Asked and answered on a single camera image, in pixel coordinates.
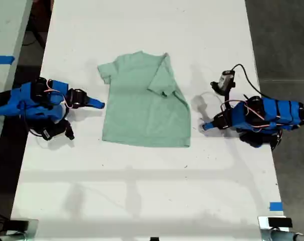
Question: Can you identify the black camera cable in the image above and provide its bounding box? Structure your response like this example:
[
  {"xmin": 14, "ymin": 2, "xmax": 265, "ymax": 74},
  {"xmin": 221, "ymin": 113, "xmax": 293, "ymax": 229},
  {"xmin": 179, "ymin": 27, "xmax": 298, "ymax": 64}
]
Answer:
[{"xmin": 231, "ymin": 63, "xmax": 267, "ymax": 99}]

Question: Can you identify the white side table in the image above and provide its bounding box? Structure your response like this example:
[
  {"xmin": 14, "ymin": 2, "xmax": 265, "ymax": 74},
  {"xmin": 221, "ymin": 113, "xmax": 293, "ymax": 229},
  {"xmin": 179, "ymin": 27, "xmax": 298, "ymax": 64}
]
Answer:
[{"xmin": 0, "ymin": 0, "xmax": 34, "ymax": 163}]

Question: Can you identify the small blue tape square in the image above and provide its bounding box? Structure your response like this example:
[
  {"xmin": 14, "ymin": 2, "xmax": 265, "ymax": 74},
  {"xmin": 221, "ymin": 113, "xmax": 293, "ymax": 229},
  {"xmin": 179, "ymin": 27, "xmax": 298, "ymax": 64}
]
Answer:
[{"xmin": 269, "ymin": 201, "xmax": 284, "ymax": 212}]

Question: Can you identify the pale green t-shirt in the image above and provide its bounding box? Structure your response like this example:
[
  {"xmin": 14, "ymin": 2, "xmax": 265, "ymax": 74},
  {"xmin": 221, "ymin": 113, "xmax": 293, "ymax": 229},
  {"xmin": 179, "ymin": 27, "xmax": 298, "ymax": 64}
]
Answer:
[{"xmin": 97, "ymin": 50, "xmax": 192, "ymax": 149}]

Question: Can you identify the short black camera stalk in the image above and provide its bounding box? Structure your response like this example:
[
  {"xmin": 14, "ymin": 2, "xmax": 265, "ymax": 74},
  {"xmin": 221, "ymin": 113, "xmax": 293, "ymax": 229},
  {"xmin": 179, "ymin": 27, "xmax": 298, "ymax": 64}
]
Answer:
[{"xmin": 223, "ymin": 86, "xmax": 237, "ymax": 108}]

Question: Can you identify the grey metal pipe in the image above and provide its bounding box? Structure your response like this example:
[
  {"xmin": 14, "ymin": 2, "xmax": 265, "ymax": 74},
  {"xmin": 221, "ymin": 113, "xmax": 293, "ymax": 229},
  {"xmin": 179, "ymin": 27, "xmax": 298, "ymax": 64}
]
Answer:
[
  {"xmin": 0, "ymin": 232, "xmax": 30, "ymax": 241},
  {"xmin": 269, "ymin": 228, "xmax": 304, "ymax": 241}
]

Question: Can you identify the black camera box white label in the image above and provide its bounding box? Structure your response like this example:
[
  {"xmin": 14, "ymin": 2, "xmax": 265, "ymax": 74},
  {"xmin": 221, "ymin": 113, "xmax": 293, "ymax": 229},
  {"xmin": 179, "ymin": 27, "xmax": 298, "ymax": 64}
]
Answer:
[
  {"xmin": 210, "ymin": 70, "xmax": 237, "ymax": 96},
  {"xmin": 41, "ymin": 119, "xmax": 75, "ymax": 141}
]

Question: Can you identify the metal table bracket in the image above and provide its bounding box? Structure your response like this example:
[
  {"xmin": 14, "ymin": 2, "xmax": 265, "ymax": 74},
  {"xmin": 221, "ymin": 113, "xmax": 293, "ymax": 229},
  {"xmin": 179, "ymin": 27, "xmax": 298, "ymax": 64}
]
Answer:
[
  {"xmin": 6, "ymin": 218, "xmax": 40, "ymax": 241},
  {"xmin": 257, "ymin": 215, "xmax": 293, "ymax": 241}
]

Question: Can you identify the long blue tape strip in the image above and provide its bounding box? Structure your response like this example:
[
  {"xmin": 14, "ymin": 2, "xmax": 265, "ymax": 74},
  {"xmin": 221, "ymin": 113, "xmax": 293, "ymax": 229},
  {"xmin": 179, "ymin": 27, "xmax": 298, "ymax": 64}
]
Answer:
[{"xmin": 0, "ymin": 55, "xmax": 16, "ymax": 66}]

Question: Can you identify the small black box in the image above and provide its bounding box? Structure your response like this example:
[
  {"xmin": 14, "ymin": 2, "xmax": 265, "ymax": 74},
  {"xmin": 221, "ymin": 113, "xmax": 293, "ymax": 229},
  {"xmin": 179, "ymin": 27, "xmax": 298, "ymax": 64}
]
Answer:
[
  {"xmin": 267, "ymin": 217, "xmax": 293, "ymax": 228},
  {"xmin": 9, "ymin": 220, "xmax": 30, "ymax": 231}
]

